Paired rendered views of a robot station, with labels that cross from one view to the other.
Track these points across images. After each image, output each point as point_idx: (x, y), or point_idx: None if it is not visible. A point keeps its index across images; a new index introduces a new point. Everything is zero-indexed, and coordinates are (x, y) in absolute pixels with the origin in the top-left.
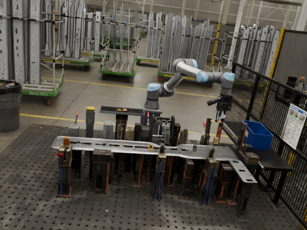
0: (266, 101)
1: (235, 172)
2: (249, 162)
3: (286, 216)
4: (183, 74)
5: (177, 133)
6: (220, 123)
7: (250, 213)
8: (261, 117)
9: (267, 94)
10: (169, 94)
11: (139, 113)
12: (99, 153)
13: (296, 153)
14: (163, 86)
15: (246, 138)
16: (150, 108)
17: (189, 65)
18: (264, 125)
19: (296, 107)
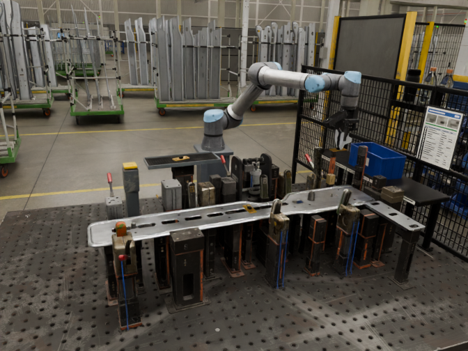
0: (377, 110)
1: (386, 219)
2: (393, 200)
3: (450, 264)
4: (263, 87)
5: (274, 178)
6: (334, 152)
7: (409, 272)
8: (370, 134)
9: (376, 101)
10: (237, 123)
11: (212, 159)
12: (183, 237)
13: (450, 174)
14: (227, 111)
15: (366, 168)
16: (214, 150)
17: (282, 70)
18: (380, 145)
19: (439, 110)
